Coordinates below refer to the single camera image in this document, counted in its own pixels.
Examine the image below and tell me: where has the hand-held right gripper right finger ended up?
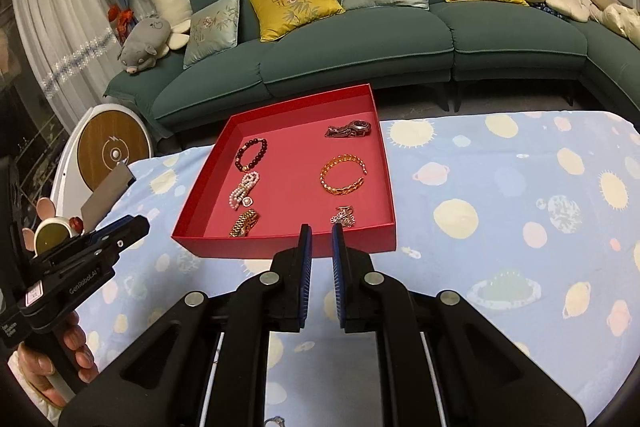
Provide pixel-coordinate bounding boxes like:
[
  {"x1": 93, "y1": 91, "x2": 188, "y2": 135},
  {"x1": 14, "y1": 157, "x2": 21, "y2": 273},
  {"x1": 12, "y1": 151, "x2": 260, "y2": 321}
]
[{"x1": 331, "y1": 222, "x2": 586, "y2": 427}]

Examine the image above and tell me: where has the green fabric sofa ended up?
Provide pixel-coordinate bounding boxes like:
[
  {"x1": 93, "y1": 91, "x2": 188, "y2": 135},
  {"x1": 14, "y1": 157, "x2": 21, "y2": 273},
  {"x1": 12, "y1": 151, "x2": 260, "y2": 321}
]
[{"x1": 103, "y1": 0, "x2": 640, "y2": 142}]

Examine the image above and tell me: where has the white sheer curtain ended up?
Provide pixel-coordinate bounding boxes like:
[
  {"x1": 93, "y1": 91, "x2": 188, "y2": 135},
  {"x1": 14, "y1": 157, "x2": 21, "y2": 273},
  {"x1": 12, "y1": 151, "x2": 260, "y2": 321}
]
[{"x1": 10, "y1": 0, "x2": 126, "y2": 128}]

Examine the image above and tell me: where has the person's left hand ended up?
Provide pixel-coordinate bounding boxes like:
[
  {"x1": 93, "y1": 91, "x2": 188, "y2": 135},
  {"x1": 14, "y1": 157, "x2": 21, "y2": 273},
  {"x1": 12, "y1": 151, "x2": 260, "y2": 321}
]
[{"x1": 7, "y1": 311, "x2": 97, "y2": 408}]

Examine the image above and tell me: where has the cream satin cushion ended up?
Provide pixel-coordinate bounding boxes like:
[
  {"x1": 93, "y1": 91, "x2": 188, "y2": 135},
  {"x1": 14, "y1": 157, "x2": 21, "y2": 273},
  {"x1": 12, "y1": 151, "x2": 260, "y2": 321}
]
[{"x1": 597, "y1": 4, "x2": 640, "y2": 50}]

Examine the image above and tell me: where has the grey pig plush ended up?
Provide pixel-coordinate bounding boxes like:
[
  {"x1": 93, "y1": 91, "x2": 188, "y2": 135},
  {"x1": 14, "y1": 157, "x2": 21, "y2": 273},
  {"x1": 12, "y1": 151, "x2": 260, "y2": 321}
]
[{"x1": 117, "y1": 17, "x2": 190, "y2": 76}]

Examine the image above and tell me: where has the dark glass cabinet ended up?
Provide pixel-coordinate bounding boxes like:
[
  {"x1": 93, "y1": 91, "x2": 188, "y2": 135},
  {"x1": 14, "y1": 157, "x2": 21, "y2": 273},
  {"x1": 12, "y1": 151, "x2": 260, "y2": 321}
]
[{"x1": 0, "y1": 2, "x2": 71, "y2": 208}]

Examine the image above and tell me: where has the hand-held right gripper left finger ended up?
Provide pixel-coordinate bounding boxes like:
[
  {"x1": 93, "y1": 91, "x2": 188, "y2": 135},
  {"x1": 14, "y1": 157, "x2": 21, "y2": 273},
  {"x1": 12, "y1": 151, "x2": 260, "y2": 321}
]
[{"x1": 59, "y1": 223, "x2": 314, "y2": 427}]

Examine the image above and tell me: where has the gold braided cuff bracelet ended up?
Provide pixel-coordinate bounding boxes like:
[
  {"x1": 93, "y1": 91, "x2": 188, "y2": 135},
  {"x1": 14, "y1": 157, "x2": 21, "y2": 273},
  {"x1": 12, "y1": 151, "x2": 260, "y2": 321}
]
[{"x1": 320, "y1": 154, "x2": 367, "y2": 198}]

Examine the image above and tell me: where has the silver metal watch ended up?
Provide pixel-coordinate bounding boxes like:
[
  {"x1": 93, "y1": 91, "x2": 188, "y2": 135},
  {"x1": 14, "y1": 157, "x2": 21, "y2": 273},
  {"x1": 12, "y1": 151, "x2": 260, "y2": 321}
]
[{"x1": 324, "y1": 119, "x2": 373, "y2": 139}]

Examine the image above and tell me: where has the gold metal watch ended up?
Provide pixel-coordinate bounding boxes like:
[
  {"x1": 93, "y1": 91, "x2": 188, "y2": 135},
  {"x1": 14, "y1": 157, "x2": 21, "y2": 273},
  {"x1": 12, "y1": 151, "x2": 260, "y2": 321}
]
[{"x1": 229, "y1": 208, "x2": 261, "y2": 238}]

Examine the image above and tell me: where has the brown flat board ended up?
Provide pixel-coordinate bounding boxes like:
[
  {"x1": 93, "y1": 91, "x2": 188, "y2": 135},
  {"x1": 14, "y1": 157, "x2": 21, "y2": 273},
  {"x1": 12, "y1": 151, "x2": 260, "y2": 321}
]
[{"x1": 80, "y1": 161, "x2": 137, "y2": 230}]

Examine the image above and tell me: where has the red plush toy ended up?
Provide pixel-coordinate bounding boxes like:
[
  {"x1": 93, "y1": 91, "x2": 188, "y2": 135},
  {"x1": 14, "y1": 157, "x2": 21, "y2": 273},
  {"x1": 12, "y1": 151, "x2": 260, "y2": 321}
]
[{"x1": 107, "y1": 4, "x2": 135, "y2": 40}]

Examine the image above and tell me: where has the red cardboard box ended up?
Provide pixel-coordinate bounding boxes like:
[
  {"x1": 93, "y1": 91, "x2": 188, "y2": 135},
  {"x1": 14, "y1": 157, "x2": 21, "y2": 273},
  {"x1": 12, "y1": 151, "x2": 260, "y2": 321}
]
[{"x1": 171, "y1": 83, "x2": 398, "y2": 259}]

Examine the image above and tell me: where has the dark bead bracelet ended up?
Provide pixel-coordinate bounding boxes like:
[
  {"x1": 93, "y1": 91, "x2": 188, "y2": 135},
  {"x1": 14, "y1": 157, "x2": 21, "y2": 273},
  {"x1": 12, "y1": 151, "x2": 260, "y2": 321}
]
[{"x1": 234, "y1": 137, "x2": 268, "y2": 172}]

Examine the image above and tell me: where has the white appliance with wooden disc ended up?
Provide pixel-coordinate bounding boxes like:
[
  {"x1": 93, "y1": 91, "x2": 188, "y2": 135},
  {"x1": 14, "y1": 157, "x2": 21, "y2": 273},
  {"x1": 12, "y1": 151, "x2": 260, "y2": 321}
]
[{"x1": 50, "y1": 103, "x2": 152, "y2": 218}]

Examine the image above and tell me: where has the white eared toy robot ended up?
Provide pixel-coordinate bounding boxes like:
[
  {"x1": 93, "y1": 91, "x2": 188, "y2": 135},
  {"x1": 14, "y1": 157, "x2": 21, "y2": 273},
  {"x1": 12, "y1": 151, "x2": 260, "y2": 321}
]
[{"x1": 22, "y1": 197, "x2": 86, "y2": 258}]

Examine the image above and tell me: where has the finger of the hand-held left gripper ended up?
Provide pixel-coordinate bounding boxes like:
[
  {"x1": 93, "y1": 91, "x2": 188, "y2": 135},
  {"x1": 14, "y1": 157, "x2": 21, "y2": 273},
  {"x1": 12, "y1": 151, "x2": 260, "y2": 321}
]
[
  {"x1": 30, "y1": 237, "x2": 123, "y2": 278},
  {"x1": 80, "y1": 215, "x2": 151, "y2": 250}
]

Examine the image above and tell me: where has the blue planet-print tablecloth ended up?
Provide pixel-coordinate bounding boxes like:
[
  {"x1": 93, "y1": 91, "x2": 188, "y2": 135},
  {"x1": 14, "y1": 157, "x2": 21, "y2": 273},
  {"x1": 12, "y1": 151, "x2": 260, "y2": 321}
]
[{"x1": 75, "y1": 109, "x2": 640, "y2": 427}]

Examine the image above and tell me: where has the pearl bracelet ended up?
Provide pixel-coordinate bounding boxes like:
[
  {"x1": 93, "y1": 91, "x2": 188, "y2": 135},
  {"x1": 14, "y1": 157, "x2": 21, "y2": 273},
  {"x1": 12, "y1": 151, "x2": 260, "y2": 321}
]
[{"x1": 229, "y1": 172, "x2": 261, "y2": 210}]

